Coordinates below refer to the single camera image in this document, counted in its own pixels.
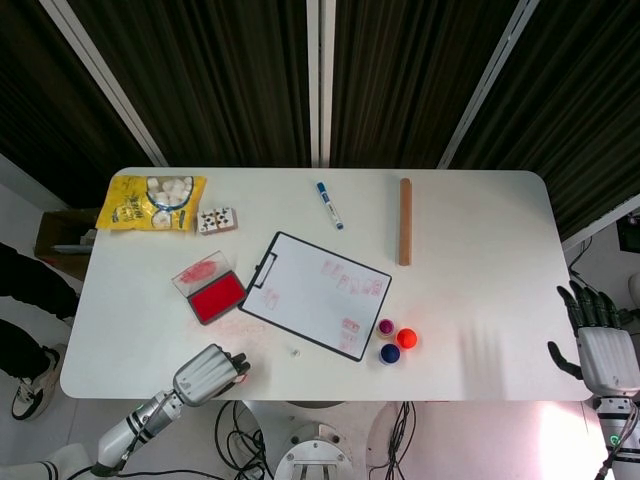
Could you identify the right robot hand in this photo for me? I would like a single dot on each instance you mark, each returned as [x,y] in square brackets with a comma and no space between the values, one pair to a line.
[607,360]

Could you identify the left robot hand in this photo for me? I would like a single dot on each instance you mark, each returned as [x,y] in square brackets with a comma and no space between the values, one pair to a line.
[205,372]

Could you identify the red and white stamp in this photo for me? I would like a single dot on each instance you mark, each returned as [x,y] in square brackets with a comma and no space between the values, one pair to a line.
[242,379]

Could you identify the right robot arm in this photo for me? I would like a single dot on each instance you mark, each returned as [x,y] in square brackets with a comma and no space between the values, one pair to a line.
[620,425]

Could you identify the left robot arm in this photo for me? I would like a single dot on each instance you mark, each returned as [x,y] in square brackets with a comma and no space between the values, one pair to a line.
[135,425]

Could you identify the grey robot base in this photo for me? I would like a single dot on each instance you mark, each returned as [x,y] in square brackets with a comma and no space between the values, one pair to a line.
[310,450]

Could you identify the red ink pad clear lid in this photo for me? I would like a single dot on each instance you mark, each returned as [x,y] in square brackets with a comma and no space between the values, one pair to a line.
[215,300]

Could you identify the white stamped paper sheet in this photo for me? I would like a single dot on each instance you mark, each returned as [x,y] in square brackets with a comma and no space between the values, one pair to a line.
[310,290]

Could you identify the playing card deck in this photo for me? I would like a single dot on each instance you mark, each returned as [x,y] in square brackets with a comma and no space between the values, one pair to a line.
[217,221]

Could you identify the black clipboard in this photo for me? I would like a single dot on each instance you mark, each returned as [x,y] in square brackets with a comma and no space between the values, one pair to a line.
[359,358]

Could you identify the white black sneaker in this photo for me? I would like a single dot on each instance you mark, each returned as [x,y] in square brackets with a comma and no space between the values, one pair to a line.
[35,395]

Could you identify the yellow plastic cup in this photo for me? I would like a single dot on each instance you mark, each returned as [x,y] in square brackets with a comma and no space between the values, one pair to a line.
[381,334]

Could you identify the yellow marshmallow bag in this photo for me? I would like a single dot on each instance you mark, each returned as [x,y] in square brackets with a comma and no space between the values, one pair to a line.
[130,207]

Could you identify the blue plastic cup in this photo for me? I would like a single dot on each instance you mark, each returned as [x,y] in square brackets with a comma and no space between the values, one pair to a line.
[389,354]

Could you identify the black trouser leg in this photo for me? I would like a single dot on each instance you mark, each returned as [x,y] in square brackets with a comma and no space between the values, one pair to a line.
[20,350]
[35,280]

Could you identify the magenta plastic cup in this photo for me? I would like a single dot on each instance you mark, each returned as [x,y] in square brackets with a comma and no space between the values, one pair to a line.
[386,327]

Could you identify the brown cardboard box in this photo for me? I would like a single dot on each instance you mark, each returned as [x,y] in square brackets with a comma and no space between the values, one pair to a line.
[60,235]

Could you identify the orange plastic cup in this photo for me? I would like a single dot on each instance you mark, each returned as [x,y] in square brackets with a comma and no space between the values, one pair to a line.
[406,338]

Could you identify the blue whiteboard marker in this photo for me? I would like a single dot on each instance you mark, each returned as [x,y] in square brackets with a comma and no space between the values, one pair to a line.
[330,206]

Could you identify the wooden rolling rod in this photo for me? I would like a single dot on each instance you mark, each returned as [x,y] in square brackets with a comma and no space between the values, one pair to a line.
[405,222]

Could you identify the dark pleated curtain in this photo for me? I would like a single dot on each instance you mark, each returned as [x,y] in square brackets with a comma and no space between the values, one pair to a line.
[225,75]

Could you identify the white slanted frame post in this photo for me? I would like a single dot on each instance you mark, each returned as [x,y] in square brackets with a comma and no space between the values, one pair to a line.
[492,82]
[105,82]

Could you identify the white upright frame post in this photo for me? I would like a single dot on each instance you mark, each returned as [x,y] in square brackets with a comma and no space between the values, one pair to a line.
[321,80]

